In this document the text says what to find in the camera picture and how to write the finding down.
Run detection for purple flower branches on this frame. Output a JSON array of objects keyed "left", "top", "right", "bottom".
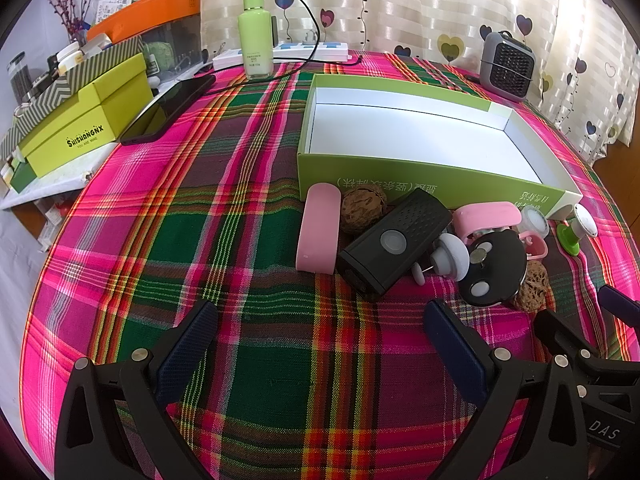
[{"left": 42, "top": 0, "right": 93, "bottom": 43}]

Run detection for chevron striped box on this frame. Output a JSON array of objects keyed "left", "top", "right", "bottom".
[{"left": 0, "top": 39, "right": 146, "bottom": 161}]

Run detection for white side table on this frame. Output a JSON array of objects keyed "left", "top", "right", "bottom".
[{"left": 0, "top": 157, "right": 121, "bottom": 211}]

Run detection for lime green box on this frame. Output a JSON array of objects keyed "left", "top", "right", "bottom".
[{"left": 15, "top": 52, "right": 153, "bottom": 181}]

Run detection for small pink clip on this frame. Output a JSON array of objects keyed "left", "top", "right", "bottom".
[{"left": 519, "top": 230, "right": 549, "bottom": 262}]

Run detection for dark glass jar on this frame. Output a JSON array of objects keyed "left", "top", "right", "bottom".
[{"left": 7, "top": 52, "right": 33, "bottom": 106}]

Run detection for black round disc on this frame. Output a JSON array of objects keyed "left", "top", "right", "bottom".
[{"left": 459, "top": 230, "right": 527, "bottom": 307}]

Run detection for clear round cap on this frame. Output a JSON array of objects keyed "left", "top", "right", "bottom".
[{"left": 520, "top": 205, "right": 549, "bottom": 233}]

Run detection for plaid tablecloth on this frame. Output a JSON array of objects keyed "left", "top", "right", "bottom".
[{"left": 20, "top": 50, "right": 640, "bottom": 480}]

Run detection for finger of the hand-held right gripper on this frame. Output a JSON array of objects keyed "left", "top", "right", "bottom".
[
  {"left": 535, "top": 309, "right": 608, "bottom": 376},
  {"left": 597, "top": 285, "right": 640, "bottom": 361}
]

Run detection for walnut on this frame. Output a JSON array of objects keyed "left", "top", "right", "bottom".
[
  {"left": 515, "top": 268, "right": 549, "bottom": 313},
  {"left": 340, "top": 186, "right": 390, "bottom": 234}
]

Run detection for clear plastic storage box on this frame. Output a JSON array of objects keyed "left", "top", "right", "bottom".
[{"left": 140, "top": 10, "right": 203, "bottom": 81}]

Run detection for green white cardboard box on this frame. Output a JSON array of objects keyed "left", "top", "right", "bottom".
[{"left": 296, "top": 74, "right": 583, "bottom": 221}]

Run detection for orange storage tray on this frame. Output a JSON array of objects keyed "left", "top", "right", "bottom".
[{"left": 86, "top": 0, "right": 202, "bottom": 45}]

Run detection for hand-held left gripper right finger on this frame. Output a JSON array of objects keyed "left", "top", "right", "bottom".
[{"left": 424, "top": 300, "right": 588, "bottom": 480}]

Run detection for white power strip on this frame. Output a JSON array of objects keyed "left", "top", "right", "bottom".
[{"left": 212, "top": 41, "right": 351, "bottom": 71}]

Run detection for green lotion bottle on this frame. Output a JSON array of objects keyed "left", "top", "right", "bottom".
[{"left": 237, "top": 0, "right": 275, "bottom": 80}]

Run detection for pink oblong case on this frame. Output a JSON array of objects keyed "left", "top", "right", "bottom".
[{"left": 296, "top": 183, "right": 342, "bottom": 274}]

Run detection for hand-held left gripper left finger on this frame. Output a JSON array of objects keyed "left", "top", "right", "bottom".
[{"left": 54, "top": 301, "right": 221, "bottom": 480}]

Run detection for pink clipper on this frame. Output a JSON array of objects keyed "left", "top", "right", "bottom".
[{"left": 452, "top": 201, "right": 523, "bottom": 246}]

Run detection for black rectangular device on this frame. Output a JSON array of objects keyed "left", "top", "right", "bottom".
[{"left": 336, "top": 190, "right": 453, "bottom": 302}]

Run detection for black smartphone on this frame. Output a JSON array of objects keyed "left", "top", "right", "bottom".
[{"left": 119, "top": 75, "right": 217, "bottom": 147}]

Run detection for heart print curtain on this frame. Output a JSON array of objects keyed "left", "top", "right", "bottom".
[{"left": 200, "top": 0, "right": 640, "bottom": 161}]

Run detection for green white suction cup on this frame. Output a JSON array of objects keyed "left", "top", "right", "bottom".
[{"left": 556, "top": 205, "right": 599, "bottom": 257}]

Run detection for grey space heater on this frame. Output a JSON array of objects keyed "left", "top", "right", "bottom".
[{"left": 479, "top": 31, "right": 538, "bottom": 97}]

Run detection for white knob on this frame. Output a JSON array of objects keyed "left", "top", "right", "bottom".
[{"left": 411, "top": 232, "right": 471, "bottom": 286}]

